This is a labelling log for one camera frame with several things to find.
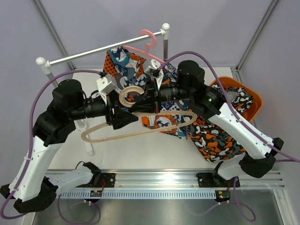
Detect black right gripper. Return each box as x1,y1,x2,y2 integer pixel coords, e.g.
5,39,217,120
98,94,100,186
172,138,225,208
129,76,193,114

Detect pink plastic hanger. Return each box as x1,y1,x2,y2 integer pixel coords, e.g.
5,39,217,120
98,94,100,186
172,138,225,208
122,30,164,64

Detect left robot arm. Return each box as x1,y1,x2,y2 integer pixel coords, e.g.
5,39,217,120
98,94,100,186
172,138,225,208
0,79,138,215

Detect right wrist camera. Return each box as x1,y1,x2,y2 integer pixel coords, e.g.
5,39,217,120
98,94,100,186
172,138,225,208
143,59,164,90

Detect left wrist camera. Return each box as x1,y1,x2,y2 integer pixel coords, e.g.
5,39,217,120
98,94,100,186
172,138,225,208
96,74,117,101

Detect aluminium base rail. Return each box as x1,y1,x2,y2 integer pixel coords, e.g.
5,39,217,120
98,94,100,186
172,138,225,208
30,170,285,200

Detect orange plastic basket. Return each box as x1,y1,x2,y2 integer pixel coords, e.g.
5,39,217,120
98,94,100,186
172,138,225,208
219,76,263,123

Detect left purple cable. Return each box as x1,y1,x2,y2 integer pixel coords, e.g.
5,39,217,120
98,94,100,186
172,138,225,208
0,69,104,219

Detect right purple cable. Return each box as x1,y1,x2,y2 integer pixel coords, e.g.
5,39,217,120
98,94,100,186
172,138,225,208
157,51,300,164

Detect blue orange patterned shorts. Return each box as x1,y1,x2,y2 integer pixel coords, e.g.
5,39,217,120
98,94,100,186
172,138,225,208
103,47,189,141

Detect white clothes rack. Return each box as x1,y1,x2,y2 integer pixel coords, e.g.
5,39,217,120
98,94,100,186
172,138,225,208
35,22,171,157

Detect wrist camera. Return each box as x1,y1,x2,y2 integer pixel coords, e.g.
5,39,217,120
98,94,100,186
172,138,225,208
143,59,164,90
96,74,117,101

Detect purple cable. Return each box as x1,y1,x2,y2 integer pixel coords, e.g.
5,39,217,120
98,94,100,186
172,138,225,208
0,69,104,219
157,51,300,164

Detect orange black camouflage shorts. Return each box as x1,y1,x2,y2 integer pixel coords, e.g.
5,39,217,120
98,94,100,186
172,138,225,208
188,85,254,164

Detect beige wooden hanger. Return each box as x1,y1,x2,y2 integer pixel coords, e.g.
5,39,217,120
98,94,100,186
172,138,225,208
81,85,199,143

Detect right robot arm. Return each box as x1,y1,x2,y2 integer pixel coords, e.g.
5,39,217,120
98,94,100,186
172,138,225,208
129,60,284,187

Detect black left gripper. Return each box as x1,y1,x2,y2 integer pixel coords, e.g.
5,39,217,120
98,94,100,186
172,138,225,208
68,89,138,129

